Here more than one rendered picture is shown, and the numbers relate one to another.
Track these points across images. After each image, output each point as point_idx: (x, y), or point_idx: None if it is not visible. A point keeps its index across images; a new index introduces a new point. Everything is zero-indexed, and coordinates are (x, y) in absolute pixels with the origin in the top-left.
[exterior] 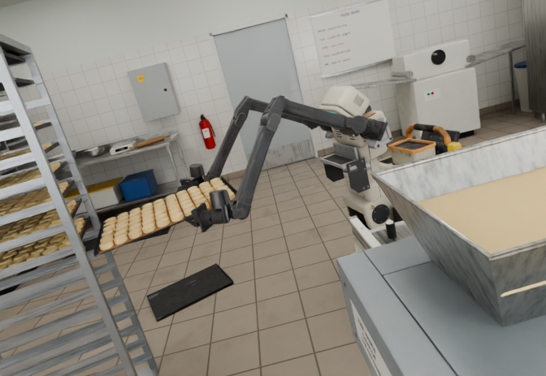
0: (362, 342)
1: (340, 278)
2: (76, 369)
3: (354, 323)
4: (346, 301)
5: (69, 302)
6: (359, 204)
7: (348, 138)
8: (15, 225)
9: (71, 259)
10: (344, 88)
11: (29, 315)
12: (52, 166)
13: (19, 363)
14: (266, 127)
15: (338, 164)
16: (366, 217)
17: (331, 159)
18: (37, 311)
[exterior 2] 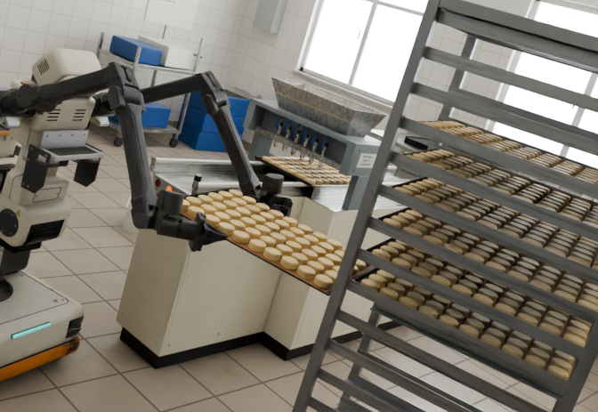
0: (359, 165)
1: (355, 150)
2: (399, 405)
3: (356, 164)
4: (353, 159)
5: (406, 321)
6: (63, 207)
7: (71, 120)
8: (457, 270)
9: (375, 365)
10: (92, 55)
11: (446, 338)
12: (408, 186)
13: (456, 399)
14: (229, 105)
15: (96, 153)
16: (67, 221)
17: (68, 153)
18: (438, 333)
